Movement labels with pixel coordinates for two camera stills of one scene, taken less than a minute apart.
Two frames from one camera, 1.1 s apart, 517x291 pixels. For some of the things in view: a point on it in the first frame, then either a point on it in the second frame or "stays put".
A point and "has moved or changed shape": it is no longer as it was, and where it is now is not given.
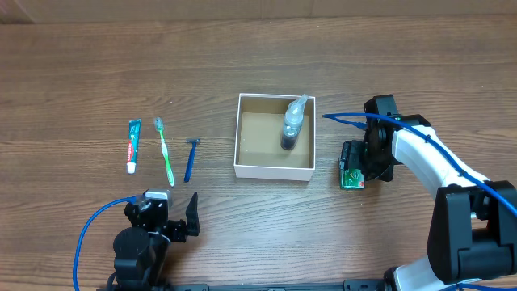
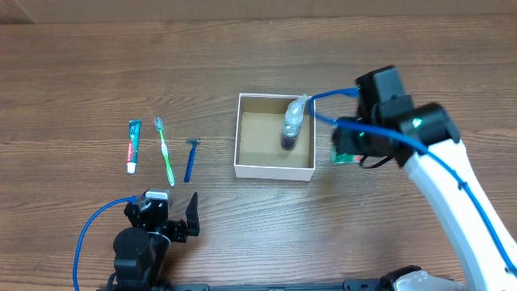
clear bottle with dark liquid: x=293 y=120 stays put
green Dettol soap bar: x=351 y=179 has moved or changed shape
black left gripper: x=178 y=228 stays put
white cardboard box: x=258 y=149 stays put
